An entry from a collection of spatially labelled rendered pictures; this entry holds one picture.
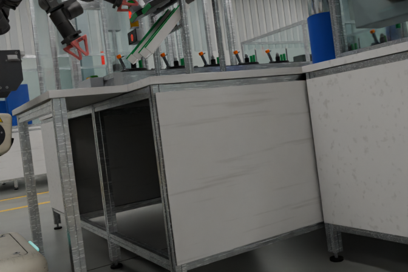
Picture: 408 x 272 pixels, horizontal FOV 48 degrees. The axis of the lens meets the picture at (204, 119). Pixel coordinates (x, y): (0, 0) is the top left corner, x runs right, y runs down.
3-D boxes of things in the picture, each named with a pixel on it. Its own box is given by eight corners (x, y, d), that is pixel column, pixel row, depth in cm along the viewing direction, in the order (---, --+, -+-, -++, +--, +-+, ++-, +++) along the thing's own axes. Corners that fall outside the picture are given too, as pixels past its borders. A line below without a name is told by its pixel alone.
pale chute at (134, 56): (139, 60, 208) (131, 53, 207) (133, 64, 220) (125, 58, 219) (175, 15, 215) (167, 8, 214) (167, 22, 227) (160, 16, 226)
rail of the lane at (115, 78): (115, 93, 218) (113, 70, 218) (68, 108, 294) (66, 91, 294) (126, 91, 221) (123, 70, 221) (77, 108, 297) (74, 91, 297)
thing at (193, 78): (150, 84, 164) (149, 76, 164) (55, 115, 293) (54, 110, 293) (399, 66, 236) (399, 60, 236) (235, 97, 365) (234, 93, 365)
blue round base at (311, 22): (329, 66, 220) (322, 11, 220) (306, 71, 234) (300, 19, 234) (351, 65, 228) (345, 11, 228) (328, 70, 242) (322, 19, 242)
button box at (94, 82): (91, 89, 227) (89, 77, 227) (79, 94, 245) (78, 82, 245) (104, 88, 231) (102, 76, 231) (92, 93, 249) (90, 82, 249)
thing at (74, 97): (48, 98, 168) (48, 90, 168) (12, 115, 245) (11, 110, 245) (210, 85, 204) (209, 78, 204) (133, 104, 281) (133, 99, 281)
